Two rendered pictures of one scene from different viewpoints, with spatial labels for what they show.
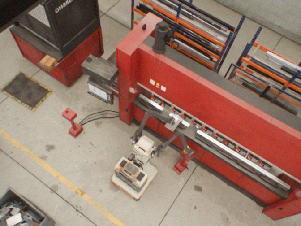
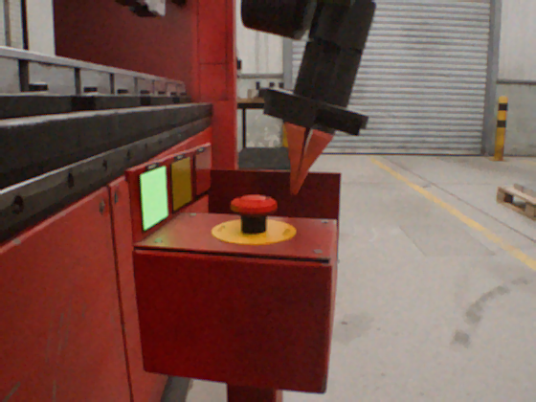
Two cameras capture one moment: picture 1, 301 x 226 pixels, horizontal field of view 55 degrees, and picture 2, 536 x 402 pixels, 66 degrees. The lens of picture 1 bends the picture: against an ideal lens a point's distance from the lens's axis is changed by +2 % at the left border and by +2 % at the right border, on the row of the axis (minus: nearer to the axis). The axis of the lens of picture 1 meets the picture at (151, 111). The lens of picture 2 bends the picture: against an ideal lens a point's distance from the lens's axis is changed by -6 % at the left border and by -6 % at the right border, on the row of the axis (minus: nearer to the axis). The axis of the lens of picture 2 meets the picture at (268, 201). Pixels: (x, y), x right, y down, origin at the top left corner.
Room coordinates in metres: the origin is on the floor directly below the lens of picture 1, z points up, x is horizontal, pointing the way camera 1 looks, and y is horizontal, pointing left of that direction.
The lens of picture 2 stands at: (1.96, -0.37, 0.89)
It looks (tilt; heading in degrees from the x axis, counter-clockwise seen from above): 13 degrees down; 244
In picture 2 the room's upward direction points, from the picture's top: straight up
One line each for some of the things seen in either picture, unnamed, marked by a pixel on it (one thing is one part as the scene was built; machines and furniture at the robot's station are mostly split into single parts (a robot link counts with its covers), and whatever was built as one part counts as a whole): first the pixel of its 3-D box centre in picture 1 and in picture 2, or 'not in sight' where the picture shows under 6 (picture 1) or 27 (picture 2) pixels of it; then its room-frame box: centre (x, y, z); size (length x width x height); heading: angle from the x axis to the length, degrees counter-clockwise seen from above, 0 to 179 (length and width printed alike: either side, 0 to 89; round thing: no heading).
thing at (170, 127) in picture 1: (172, 123); not in sight; (2.21, -0.40, 1.00); 0.26 x 0.18 x 0.01; 154
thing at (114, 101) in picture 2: (224, 153); (109, 101); (1.86, -1.35, 0.89); 0.30 x 0.05 x 0.03; 64
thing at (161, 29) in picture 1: (166, 37); not in sight; (2.69, -0.04, 2.53); 0.33 x 0.25 x 0.47; 64
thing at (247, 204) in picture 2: not in sight; (254, 217); (1.82, -0.70, 0.79); 0.04 x 0.04 x 0.04
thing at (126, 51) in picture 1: (137, 78); not in sight; (2.92, 0.34, 1.15); 0.85 x 0.25 x 2.30; 154
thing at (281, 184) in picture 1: (240, 158); (120, 89); (1.80, -1.60, 0.92); 1.67 x 0.06 x 0.10; 64
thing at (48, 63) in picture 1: (47, 61); not in sight; (3.03, 2.02, 1.04); 0.30 x 0.26 x 0.12; 63
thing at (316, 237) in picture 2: (187, 153); (254, 246); (1.79, -0.75, 0.75); 0.20 x 0.16 x 0.18; 53
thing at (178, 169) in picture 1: (180, 166); not in sight; (1.77, -0.73, 0.06); 0.25 x 0.20 x 0.12; 143
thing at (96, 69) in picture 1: (101, 82); not in sight; (2.47, 0.86, 1.53); 0.51 x 0.25 x 0.85; 69
